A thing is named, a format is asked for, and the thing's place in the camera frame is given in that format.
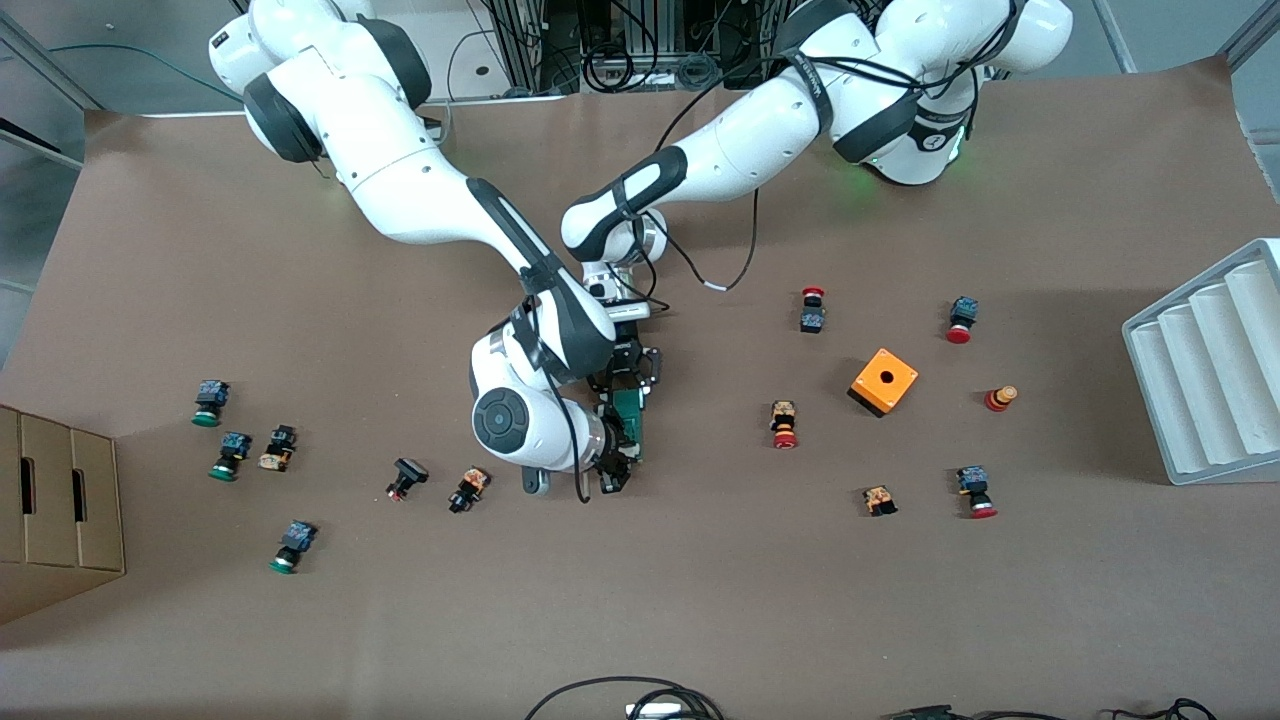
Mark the green load switch white handle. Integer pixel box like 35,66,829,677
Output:
605,388,647,466

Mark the black flat button red block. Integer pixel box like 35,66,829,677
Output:
385,457,430,502

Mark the white platform board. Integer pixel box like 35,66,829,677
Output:
425,0,571,119

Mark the green mushroom push button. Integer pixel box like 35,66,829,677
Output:
268,519,319,576
191,379,232,429
208,431,253,483

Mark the beige black contact block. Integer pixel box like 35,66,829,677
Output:
257,424,299,473

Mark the red mushroom button blue block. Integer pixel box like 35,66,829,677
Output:
955,465,999,520

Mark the grey ribbed tray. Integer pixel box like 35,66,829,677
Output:
1121,238,1280,487

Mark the brown cardboard box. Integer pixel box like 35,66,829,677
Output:
0,403,127,626

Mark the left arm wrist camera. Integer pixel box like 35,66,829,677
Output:
590,295,653,326

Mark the black cable white marker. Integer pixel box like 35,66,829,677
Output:
655,185,761,293

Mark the black selector switch orange block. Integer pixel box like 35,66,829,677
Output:
447,465,492,515

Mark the black cable loop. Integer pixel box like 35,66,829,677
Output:
524,676,727,720

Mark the orange button enclosure box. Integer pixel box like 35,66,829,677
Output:
847,347,920,419

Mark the aluminium frame rack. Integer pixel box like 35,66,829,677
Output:
486,0,906,96

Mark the black adapter with cable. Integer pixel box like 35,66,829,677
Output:
880,698,1219,720

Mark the grey metal rail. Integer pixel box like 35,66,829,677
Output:
1088,0,1141,76

